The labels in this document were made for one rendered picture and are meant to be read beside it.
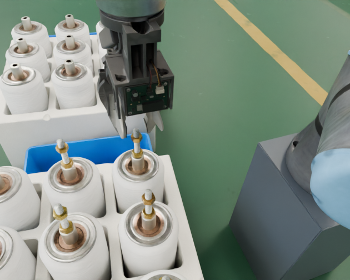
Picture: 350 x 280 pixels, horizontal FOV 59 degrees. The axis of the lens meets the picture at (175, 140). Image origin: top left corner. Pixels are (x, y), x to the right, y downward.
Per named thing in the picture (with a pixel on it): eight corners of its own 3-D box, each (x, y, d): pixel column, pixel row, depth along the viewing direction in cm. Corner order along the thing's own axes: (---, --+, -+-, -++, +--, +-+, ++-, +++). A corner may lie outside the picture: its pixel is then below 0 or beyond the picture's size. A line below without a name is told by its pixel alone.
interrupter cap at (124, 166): (157, 150, 59) (157, 148, 59) (160, 182, 54) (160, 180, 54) (117, 151, 59) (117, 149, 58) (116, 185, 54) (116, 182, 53)
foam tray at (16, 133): (136, 76, 118) (135, 31, 104) (155, 152, 92) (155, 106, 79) (28, 85, 110) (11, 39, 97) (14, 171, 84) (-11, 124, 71)
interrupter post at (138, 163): (144, 161, 57) (144, 149, 55) (145, 171, 56) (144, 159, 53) (131, 161, 57) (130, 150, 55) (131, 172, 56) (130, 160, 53)
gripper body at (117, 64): (116, 124, 38) (105, 33, 30) (104, 83, 44) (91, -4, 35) (174, 113, 40) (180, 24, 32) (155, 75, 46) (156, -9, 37)
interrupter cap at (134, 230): (120, 244, 46) (119, 243, 46) (129, 201, 51) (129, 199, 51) (170, 250, 46) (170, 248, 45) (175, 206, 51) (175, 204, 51)
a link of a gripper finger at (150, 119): (155, 153, 48) (145, 109, 41) (145, 127, 52) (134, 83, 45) (174, 146, 48) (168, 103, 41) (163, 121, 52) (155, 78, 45)
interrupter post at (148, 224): (140, 230, 48) (139, 220, 46) (142, 216, 50) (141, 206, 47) (155, 232, 48) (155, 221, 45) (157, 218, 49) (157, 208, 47)
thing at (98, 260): (53, 299, 57) (23, 259, 44) (78, 250, 63) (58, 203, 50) (101, 315, 55) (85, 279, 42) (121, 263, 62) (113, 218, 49)
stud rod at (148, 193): (145, 221, 47) (144, 194, 42) (146, 215, 48) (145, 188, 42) (151, 222, 47) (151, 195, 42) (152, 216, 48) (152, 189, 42)
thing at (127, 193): (160, 196, 73) (162, 145, 60) (164, 234, 67) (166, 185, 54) (119, 199, 72) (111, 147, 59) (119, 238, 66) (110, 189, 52)
